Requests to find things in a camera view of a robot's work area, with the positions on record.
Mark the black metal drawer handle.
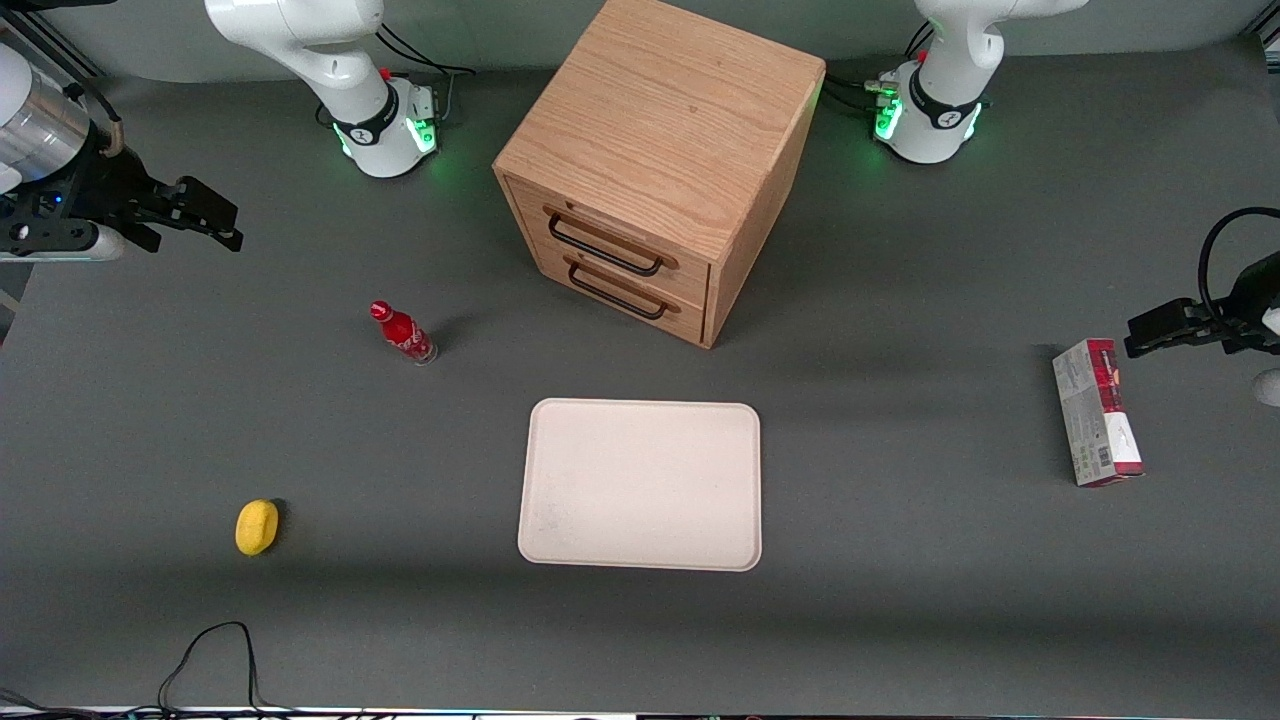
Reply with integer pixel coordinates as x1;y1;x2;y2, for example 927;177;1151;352
545;205;667;279
565;255;672;323

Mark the yellow lemon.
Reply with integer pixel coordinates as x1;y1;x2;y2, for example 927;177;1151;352
235;499;281;557

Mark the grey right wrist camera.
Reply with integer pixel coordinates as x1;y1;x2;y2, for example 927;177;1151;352
0;222;127;264

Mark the red cola bottle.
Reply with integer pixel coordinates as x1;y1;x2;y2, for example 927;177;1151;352
369;300;439;367

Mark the wooden drawer cabinet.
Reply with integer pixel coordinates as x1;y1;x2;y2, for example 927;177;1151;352
492;0;827;351

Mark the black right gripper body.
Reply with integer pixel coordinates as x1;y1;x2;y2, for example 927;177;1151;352
0;150;188;256

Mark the dark aluminium frame profile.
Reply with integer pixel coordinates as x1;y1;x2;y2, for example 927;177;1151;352
0;12;103;83

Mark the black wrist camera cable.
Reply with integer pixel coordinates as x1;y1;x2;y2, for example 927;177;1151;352
64;84;128;159
1198;206;1280;306

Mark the cream plastic tray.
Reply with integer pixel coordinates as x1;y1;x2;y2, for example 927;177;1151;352
517;398;763;573

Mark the black looped table cable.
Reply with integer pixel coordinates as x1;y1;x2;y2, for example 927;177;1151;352
158;621;293;717

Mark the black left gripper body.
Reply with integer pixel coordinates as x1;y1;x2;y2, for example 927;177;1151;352
1213;250;1280;357

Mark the grey and red carton box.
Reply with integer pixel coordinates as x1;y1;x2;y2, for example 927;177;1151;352
1052;338;1145;489

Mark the wooden drawer with handle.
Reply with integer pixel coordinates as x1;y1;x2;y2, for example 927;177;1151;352
528;238;709;347
503;173;714;311

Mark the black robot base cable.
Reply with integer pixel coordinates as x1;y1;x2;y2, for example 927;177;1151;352
374;24;477;123
824;20;937;117

